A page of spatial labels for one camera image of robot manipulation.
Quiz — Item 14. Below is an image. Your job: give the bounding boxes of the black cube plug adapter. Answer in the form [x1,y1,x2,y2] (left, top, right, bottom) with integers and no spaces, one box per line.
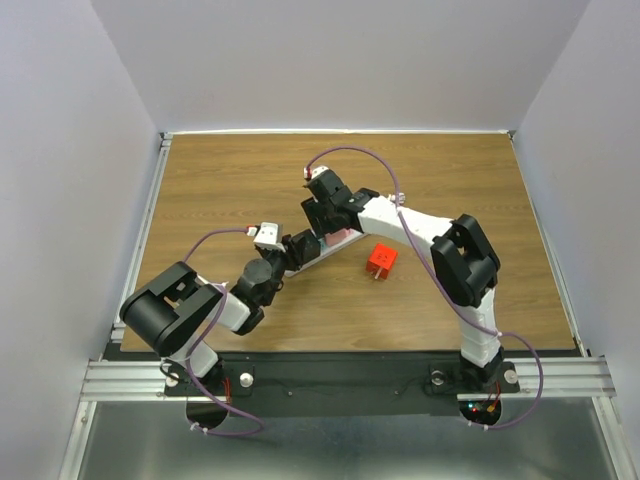
[289,229,321,264]

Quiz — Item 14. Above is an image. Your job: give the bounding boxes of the pink cube plug adapter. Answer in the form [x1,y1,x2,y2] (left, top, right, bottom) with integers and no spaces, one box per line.
[324,228,352,248]

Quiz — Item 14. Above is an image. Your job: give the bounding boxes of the white multicolour power strip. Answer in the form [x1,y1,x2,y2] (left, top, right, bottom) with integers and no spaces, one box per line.
[284,229,366,278]

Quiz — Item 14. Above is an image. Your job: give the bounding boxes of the red cube plug adapter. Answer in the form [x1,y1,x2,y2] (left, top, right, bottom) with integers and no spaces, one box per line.
[365,243,398,280]

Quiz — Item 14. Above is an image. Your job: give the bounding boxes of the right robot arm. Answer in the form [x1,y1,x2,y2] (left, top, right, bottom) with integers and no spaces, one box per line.
[301,189,503,390]

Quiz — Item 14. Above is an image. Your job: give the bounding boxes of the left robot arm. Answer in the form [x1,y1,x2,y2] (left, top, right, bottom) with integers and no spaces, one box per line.
[119,222,322,394]

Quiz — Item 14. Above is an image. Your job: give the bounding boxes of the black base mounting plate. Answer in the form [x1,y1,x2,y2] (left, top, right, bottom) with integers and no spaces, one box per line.
[164,349,521,419]

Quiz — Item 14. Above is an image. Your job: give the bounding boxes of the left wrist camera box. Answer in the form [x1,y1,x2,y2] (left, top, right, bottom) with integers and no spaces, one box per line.
[246,222,282,250]

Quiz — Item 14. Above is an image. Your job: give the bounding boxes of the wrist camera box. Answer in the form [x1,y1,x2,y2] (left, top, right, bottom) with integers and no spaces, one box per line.
[246,222,282,250]
[304,165,335,190]

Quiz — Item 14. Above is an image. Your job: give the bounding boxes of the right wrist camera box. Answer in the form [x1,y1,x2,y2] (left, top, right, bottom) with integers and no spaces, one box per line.
[304,165,335,190]

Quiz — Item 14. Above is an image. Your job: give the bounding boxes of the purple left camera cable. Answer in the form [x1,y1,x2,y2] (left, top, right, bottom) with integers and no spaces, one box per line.
[182,228,266,436]

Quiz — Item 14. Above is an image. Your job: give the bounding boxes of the purple camera cable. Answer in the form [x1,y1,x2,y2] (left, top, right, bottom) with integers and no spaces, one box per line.
[305,145,543,432]
[182,228,266,436]

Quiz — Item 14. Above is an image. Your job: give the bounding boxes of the aluminium frame rail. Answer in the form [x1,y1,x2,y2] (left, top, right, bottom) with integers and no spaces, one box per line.
[80,357,617,402]

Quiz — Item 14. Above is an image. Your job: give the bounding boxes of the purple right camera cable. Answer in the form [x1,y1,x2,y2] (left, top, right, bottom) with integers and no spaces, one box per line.
[305,145,543,432]

